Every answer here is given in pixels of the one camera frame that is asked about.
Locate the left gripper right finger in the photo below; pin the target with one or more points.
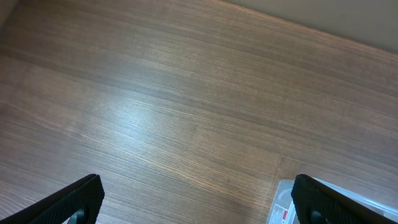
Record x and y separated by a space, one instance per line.
317 203

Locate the clear plastic container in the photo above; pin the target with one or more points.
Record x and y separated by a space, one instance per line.
282 210

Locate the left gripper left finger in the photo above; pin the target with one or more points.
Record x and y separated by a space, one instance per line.
79 202

